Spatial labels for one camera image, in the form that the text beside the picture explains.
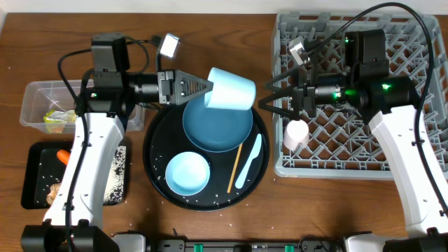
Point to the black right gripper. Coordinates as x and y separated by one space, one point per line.
303 99

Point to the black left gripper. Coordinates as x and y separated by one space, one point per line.
171 87

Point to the pink plastic cup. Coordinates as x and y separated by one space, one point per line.
296 134

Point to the light blue plastic cup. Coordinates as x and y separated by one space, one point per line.
230 91

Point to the dark blue round plate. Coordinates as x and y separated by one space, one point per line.
215 130

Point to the light blue bowl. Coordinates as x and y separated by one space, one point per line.
187 173

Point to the white rice pile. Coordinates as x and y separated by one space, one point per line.
115 187

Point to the yellow green wrapper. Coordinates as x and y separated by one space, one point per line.
55 121

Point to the orange carrot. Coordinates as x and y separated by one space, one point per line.
63 156

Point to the brown walnut-like food scrap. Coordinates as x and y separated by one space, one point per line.
54 189

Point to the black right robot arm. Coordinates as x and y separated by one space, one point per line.
391 108

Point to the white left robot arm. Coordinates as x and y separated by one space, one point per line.
108 94

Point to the grey dishwasher rack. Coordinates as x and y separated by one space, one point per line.
340 145

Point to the light blue plastic knife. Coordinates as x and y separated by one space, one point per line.
253 154

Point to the wooden chopstick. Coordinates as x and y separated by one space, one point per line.
232 177

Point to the black round tray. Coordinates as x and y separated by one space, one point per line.
166 138

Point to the clear plastic bin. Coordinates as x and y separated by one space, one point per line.
41 97

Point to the black rectangular tray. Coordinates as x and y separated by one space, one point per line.
44 169

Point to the black rail with green clips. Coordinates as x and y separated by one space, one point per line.
306 245

